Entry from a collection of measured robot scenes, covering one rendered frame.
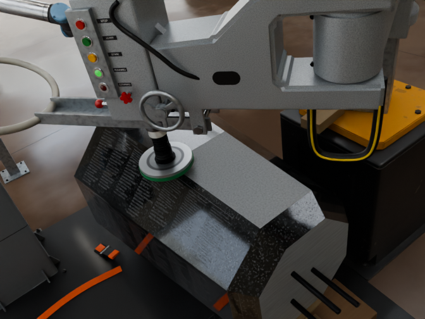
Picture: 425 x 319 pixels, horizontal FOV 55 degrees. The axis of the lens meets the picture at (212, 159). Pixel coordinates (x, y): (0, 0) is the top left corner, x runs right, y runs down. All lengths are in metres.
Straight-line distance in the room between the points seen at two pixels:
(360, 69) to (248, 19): 0.33
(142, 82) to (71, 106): 0.49
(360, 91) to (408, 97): 0.95
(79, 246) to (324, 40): 2.04
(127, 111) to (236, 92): 0.38
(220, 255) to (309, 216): 0.33
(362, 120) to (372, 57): 0.80
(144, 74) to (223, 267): 0.69
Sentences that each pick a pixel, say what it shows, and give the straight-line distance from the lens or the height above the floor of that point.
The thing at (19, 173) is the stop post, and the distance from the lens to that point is 3.62.
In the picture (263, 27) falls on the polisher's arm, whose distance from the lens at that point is 1.13.
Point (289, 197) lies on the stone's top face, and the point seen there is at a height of 0.87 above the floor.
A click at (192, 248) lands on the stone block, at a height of 0.72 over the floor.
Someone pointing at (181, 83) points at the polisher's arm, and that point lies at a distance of 1.26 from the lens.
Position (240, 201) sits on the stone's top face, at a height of 0.87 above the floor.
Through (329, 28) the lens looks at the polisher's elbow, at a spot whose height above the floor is 1.44.
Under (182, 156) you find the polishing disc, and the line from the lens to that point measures 1.60.
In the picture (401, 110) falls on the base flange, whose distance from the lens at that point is 2.04.
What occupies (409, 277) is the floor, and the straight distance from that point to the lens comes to 2.35.
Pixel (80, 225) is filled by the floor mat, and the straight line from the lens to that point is 2.86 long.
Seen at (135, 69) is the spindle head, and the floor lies 1.36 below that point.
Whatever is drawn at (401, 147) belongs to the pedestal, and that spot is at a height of 0.74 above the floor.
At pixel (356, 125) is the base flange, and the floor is 0.78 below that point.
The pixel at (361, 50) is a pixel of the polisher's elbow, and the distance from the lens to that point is 1.15.
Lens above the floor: 1.88
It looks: 38 degrees down
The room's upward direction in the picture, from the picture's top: 11 degrees counter-clockwise
